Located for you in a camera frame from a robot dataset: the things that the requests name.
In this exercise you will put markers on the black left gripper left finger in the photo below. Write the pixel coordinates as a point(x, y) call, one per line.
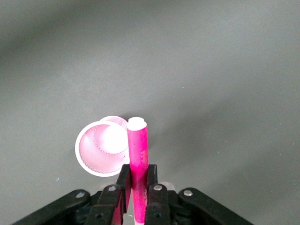
point(103, 206)

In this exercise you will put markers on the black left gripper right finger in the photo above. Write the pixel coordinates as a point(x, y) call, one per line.
point(161, 206)

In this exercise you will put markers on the pink marker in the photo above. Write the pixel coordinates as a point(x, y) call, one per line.
point(138, 150)

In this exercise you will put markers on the pink plastic cup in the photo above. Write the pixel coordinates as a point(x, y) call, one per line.
point(103, 150)

